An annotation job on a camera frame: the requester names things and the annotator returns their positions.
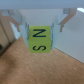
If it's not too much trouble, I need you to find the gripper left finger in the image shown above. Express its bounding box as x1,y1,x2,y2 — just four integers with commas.
7,8,30,46

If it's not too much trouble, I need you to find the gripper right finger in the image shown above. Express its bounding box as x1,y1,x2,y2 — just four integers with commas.
50,7,76,42

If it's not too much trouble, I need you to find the yellow block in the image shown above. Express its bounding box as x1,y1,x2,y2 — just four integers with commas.
26,24,54,54

